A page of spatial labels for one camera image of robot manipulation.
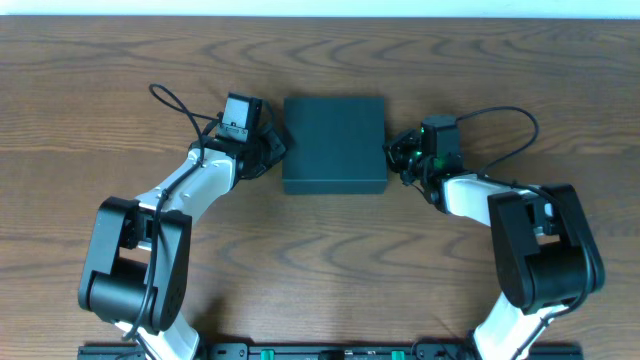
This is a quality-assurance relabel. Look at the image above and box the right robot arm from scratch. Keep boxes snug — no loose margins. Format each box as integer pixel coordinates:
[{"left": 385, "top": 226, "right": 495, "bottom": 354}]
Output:
[{"left": 383, "top": 115, "right": 605, "bottom": 359}]

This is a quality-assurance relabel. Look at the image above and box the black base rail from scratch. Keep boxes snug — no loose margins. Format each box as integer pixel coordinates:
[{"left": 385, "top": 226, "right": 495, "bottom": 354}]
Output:
[{"left": 76, "top": 342, "right": 585, "bottom": 360}]

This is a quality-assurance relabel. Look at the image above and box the dark green box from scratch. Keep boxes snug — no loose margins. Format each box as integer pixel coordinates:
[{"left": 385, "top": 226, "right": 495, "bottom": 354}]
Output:
[{"left": 282, "top": 96, "right": 388, "bottom": 195}]

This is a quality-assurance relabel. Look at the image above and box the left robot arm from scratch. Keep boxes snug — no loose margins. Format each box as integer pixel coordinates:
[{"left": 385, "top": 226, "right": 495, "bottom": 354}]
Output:
[{"left": 78, "top": 93, "right": 286, "bottom": 359}]

